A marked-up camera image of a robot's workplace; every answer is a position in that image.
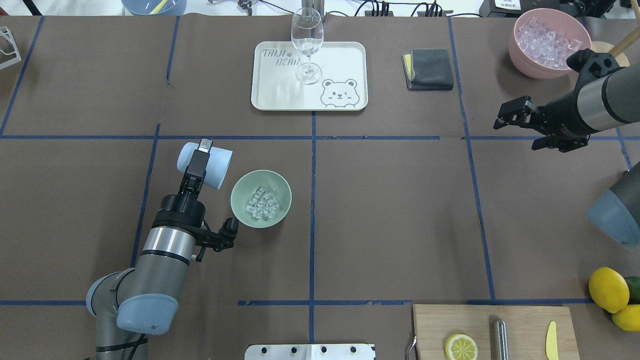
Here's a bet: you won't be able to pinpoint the wooden mug stand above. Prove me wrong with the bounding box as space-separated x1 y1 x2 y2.
590 25 640 67

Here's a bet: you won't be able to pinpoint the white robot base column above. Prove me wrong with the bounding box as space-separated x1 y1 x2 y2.
244 343 377 360

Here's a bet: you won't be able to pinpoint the grey folded cloth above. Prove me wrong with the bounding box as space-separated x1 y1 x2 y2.
401 48 454 91

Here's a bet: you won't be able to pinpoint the wooden cutting board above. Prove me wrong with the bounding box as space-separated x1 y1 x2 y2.
413 304 580 360

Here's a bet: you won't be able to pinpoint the green bowl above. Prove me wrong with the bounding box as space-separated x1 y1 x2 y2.
230 170 293 229

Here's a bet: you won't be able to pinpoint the pink bowl with ice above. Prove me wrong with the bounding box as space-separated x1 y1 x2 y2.
509 7 592 80

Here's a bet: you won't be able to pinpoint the lemon half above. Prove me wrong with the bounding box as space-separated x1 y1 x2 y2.
443 333 479 360

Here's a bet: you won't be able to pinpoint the yellow lemon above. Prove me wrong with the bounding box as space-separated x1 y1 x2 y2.
588 266 630 314
611 304 640 332

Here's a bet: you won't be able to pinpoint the blue bowl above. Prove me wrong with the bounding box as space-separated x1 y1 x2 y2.
121 0 188 16

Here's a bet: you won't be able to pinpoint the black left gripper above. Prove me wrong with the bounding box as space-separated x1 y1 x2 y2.
151 138 213 236

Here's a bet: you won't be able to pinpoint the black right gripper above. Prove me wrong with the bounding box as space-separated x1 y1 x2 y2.
493 93 591 153

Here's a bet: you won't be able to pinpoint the clear wine glass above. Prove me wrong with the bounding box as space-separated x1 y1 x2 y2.
290 7 325 85

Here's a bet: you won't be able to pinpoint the green lime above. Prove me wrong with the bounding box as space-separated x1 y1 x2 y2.
624 276 640 305

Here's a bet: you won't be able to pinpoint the yellow plastic fork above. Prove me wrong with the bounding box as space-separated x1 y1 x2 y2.
149 0 168 15

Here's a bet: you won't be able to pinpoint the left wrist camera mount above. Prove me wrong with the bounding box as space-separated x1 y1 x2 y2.
194 217 240 263

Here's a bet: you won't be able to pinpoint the yellow plastic knife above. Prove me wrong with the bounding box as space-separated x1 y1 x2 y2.
545 321 559 360

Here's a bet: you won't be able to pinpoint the cream bear tray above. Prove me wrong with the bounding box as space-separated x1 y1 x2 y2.
251 41 369 111

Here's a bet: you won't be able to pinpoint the light blue plastic cup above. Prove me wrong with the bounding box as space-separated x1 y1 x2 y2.
176 142 233 190

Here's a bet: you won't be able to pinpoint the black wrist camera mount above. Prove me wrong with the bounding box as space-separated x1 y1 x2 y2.
566 48 622 79

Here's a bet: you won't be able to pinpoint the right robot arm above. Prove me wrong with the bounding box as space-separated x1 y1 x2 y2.
493 64 639 250

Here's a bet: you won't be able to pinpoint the white wire cup rack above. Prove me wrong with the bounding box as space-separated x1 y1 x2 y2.
0 26 22 70

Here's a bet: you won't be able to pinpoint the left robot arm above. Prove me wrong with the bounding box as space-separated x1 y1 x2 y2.
86 138 212 360

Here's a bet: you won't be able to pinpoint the ice cubes in green bowl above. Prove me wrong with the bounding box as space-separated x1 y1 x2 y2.
245 186 281 221

